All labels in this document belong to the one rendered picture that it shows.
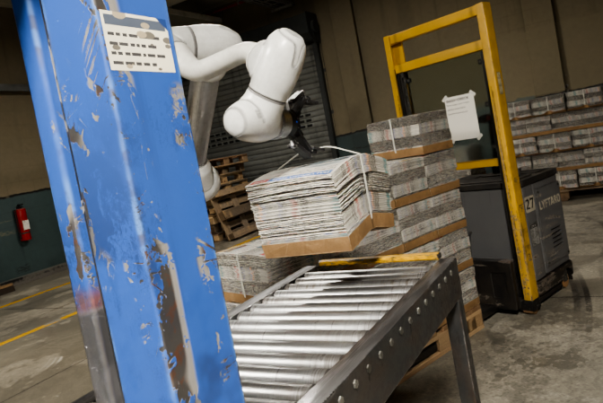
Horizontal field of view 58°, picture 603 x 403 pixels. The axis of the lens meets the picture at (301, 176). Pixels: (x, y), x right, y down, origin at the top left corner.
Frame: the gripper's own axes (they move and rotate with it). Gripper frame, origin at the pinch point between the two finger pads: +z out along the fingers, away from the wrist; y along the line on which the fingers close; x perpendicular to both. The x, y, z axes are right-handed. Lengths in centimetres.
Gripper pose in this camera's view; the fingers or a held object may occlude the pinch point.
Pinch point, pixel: (315, 125)
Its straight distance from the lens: 168.3
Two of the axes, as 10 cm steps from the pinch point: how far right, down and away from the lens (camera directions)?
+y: 1.2, 9.9, -0.1
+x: 8.6, -1.0, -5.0
